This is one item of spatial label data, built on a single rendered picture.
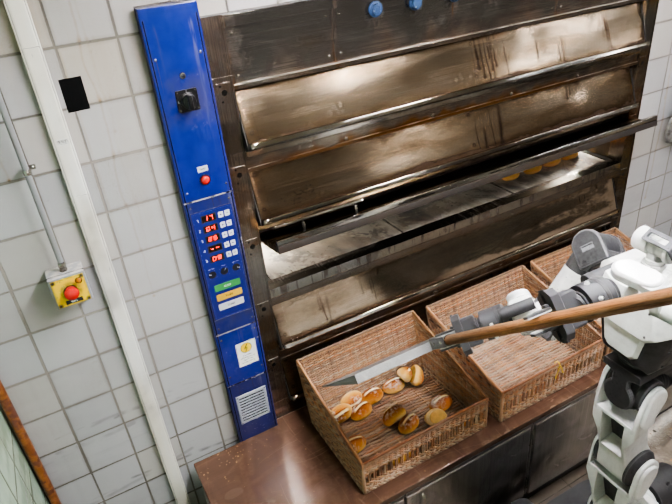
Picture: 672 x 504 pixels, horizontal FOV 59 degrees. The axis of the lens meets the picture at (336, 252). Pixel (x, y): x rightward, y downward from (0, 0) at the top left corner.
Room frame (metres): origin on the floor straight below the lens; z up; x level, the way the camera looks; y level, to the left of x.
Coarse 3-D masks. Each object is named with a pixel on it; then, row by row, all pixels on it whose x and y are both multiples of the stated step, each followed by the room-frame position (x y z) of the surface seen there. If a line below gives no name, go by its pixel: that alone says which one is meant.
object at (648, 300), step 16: (592, 304) 0.91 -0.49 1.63; (608, 304) 0.88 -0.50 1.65; (624, 304) 0.84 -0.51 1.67; (640, 304) 0.82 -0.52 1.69; (656, 304) 0.79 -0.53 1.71; (528, 320) 1.05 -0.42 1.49; (544, 320) 1.00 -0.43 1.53; (560, 320) 0.96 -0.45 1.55; (576, 320) 0.93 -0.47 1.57; (448, 336) 1.31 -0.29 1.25; (464, 336) 1.24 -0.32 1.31; (480, 336) 1.18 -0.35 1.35; (496, 336) 1.14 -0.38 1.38
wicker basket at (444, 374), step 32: (416, 320) 1.95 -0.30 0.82; (320, 352) 1.78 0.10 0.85; (352, 352) 1.84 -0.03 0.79; (384, 352) 1.88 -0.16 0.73; (448, 352) 1.77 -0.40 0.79; (320, 384) 1.74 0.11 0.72; (448, 384) 1.77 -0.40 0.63; (320, 416) 1.60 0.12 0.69; (448, 416) 1.64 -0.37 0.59; (480, 416) 1.56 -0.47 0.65; (352, 448) 1.39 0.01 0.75; (384, 448) 1.52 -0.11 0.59; (416, 448) 1.43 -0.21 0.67; (384, 480) 1.37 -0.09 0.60
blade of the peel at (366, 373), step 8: (416, 344) 1.67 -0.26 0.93; (424, 344) 1.38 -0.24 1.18; (400, 352) 1.62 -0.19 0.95; (408, 352) 1.35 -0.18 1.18; (416, 352) 1.35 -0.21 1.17; (424, 352) 1.36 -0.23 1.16; (384, 360) 1.56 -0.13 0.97; (392, 360) 1.32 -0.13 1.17; (400, 360) 1.33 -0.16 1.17; (408, 360) 1.33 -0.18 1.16; (368, 368) 1.51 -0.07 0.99; (376, 368) 1.30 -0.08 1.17; (384, 368) 1.30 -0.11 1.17; (392, 368) 1.31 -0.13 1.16; (344, 376) 1.54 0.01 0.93; (352, 376) 1.29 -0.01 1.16; (360, 376) 1.27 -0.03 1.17; (368, 376) 1.28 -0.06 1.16; (328, 384) 1.46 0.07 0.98; (336, 384) 1.40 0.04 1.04; (344, 384) 1.34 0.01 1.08; (352, 384) 1.29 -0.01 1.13
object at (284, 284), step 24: (600, 168) 2.49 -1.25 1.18; (528, 192) 2.32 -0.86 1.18; (552, 192) 2.35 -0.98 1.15; (456, 216) 2.16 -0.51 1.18; (480, 216) 2.17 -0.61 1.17; (384, 240) 2.02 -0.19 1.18; (408, 240) 2.01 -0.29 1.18; (336, 264) 1.88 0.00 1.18; (360, 264) 1.91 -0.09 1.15; (288, 288) 1.78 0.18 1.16
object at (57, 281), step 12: (72, 264) 1.49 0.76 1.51; (48, 276) 1.43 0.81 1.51; (60, 276) 1.43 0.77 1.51; (72, 276) 1.43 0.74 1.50; (84, 276) 1.45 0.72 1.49; (60, 288) 1.41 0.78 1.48; (84, 288) 1.44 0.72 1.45; (60, 300) 1.41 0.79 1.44; (72, 300) 1.42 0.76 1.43; (84, 300) 1.44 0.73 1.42
